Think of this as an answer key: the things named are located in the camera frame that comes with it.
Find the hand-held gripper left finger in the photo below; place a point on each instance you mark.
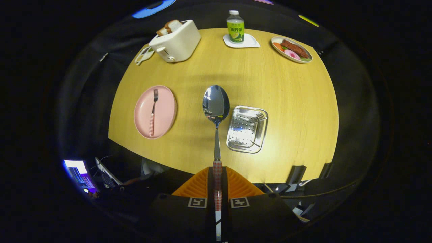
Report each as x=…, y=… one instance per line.
x=210, y=182

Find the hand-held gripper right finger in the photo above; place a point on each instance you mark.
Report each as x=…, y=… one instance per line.
x=224, y=182

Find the perforated metal tray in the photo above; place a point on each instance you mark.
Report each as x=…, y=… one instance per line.
x=246, y=130

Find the pink round plate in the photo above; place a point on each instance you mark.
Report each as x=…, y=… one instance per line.
x=165, y=111

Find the open laptop with lit screen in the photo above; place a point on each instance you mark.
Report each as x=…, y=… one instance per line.
x=79, y=172

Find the white plate of food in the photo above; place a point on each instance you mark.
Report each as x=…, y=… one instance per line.
x=276, y=50

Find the white square coaster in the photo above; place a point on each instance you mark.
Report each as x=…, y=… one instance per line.
x=251, y=43

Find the white toaster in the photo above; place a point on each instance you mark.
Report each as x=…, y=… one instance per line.
x=179, y=44

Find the white divided condiment dish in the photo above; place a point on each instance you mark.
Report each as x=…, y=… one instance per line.
x=143, y=56

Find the pink round food slice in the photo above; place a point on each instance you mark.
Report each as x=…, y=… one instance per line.
x=292, y=54

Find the orange carrot slice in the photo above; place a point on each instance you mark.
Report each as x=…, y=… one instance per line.
x=278, y=46

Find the black backdrop cloth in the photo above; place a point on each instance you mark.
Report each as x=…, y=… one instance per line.
x=94, y=87

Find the brown meat cutlet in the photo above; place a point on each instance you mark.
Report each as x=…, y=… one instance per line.
x=295, y=49

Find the green label drink bottle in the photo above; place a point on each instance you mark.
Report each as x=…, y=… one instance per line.
x=235, y=30

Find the toast bread slice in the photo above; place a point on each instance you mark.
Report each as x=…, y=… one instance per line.
x=162, y=31
x=173, y=25

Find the silver cloth clip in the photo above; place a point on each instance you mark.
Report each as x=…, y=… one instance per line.
x=104, y=57

